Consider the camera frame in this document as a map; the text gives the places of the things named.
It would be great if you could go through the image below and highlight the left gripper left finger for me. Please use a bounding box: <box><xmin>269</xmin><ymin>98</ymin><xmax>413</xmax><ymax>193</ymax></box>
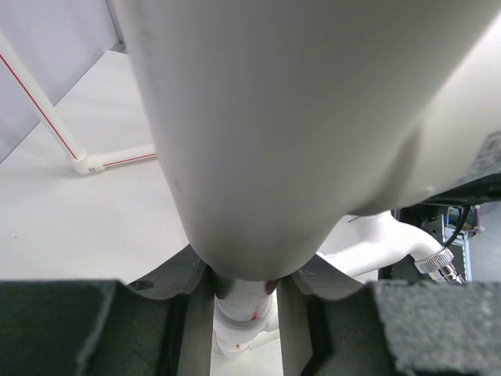
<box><xmin>1</xmin><ymin>247</ymin><xmax>214</xmax><ymax>375</ymax></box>

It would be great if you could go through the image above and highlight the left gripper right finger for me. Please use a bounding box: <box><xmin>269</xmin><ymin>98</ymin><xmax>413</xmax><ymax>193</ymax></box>
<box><xmin>277</xmin><ymin>257</ymin><xmax>500</xmax><ymax>375</ymax></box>

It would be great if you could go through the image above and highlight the white PVC pipe frame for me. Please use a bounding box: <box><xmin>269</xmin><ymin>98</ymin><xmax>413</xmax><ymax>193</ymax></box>
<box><xmin>0</xmin><ymin>0</ymin><xmax>501</xmax><ymax>360</ymax></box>

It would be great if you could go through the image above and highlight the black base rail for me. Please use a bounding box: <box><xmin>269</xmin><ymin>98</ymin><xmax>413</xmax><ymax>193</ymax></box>
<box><xmin>391</xmin><ymin>202</ymin><xmax>501</xmax><ymax>283</ymax></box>

